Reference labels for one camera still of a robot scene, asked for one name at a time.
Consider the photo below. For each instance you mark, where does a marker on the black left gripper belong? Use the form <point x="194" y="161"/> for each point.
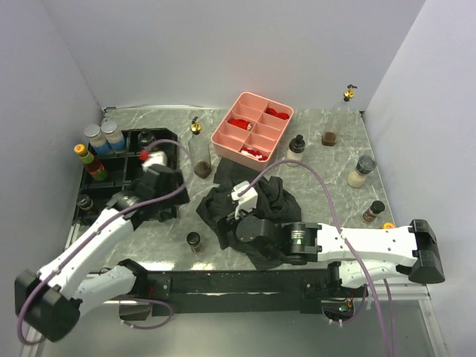
<point x="180" y="198"/>

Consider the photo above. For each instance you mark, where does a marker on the red item middle compartment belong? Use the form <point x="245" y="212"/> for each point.
<point x="241" y="123"/>

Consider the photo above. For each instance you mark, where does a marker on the tall gold spout sauce bottle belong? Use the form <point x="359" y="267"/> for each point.
<point x="336" y="117"/>

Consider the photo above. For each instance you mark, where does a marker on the blue label spice jar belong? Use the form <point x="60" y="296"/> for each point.
<point x="114" y="136"/>
<point x="97" y="140"/>

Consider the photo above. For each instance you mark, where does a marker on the dark spice jar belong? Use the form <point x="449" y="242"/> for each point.
<point x="85" y="203"/>

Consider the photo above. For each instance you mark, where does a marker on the dark striped cloth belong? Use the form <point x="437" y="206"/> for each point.
<point x="274" y="203"/>

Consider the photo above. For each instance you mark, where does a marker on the dark lid beige powder jar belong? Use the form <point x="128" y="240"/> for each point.
<point x="365" y="165"/>

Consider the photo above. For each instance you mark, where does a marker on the tall gold spout oil bottle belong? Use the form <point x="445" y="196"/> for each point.
<point x="199" y="150"/>

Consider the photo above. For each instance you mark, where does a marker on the aluminium frame rail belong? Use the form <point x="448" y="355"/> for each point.
<point x="397" y="288"/>

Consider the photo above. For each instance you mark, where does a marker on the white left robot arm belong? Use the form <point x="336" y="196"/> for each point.
<point x="53" y="299"/>

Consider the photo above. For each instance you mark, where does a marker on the small black cap spice jar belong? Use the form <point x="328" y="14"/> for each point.
<point x="194" y="241"/>

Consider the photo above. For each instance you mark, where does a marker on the black divided organizer tray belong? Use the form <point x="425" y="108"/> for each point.
<point x="122" y="170"/>

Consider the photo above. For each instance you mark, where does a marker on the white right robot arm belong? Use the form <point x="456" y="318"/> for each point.
<point x="353" y="255"/>

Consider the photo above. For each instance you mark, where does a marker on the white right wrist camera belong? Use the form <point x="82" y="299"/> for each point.
<point x="245" y="197"/>

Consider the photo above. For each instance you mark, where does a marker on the red white item front compartment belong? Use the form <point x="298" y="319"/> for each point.
<point x="252" y="153"/>

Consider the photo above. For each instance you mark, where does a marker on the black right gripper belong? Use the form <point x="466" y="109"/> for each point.
<point x="225" y="224"/>

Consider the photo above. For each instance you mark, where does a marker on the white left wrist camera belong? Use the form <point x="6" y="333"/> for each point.
<point x="150" y="158"/>

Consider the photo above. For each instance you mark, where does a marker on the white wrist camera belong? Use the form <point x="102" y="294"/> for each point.
<point x="245" y="197"/>
<point x="150" y="158"/>

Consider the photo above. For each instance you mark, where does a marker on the red yellow cap sauce bottle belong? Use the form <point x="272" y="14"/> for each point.
<point x="92" y="165"/>

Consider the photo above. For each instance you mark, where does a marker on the red item back compartment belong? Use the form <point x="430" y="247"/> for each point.
<point x="277" y="114"/>

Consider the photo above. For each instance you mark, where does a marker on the black cap jar right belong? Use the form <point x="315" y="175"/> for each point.
<point x="373" y="211"/>

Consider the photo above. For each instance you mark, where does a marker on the black cap white powder bottle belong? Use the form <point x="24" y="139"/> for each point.
<point x="296" y="148"/>

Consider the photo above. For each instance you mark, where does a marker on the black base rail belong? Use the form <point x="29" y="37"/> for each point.
<point x="300" y="290"/>

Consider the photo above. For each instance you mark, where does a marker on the black cap brown powder bottle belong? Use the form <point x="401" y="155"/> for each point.
<point x="145" y="138"/>

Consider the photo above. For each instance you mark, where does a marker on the pink divided storage box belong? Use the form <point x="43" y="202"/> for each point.
<point x="266" y="133"/>

